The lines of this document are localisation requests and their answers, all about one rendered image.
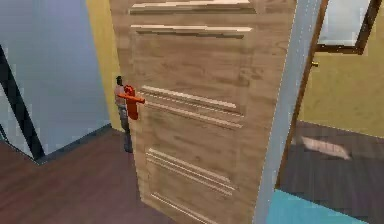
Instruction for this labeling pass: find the grey door frame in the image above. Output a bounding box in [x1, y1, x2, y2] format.
[252, 0, 324, 224]

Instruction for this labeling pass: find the dark framed window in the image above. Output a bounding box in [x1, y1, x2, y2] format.
[314, 0, 383, 56]

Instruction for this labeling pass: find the dark door handle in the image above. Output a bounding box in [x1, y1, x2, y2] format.
[114, 75, 134, 154]

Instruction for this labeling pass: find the light wooden panelled door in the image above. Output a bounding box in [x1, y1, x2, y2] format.
[108, 0, 298, 224]

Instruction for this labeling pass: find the orange door handle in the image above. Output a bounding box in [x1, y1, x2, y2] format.
[117, 84, 146, 121]

